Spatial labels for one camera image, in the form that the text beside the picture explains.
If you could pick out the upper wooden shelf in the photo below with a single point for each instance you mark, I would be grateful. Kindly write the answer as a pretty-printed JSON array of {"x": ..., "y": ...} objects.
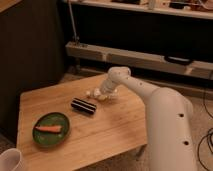
[{"x": 150, "y": 8}]

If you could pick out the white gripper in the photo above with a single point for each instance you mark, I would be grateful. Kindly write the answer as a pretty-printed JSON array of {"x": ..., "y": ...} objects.
[{"x": 108, "y": 87}]

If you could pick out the metal pole stand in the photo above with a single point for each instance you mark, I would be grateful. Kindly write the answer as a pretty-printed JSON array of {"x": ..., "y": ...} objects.
[{"x": 75, "y": 37}]

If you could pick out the black striped cylinder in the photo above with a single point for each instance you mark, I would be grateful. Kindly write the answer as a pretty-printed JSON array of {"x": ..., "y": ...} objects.
[{"x": 84, "y": 106}]

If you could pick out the long wooden shelf board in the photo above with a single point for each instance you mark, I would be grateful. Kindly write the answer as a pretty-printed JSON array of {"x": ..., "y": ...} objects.
[{"x": 137, "y": 59}]

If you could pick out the green ceramic bowl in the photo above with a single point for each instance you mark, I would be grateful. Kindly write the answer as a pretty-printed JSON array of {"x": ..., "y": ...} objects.
[{"x": 48, "y": 139}]

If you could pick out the wooden table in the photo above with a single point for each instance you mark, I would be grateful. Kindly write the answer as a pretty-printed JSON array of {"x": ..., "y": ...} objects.
[{"x": 116, "y": 127}]

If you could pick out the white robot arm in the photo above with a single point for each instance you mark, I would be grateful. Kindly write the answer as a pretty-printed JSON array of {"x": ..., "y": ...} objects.
[{"x": 167, "y": 121}]

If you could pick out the white cup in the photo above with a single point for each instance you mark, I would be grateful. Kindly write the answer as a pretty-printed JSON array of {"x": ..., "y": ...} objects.
[{"x": 12, "y": 160}]

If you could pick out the orange carrot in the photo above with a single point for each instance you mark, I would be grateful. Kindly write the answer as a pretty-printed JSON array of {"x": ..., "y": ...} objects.
[{"x": 52, "y": 129}]

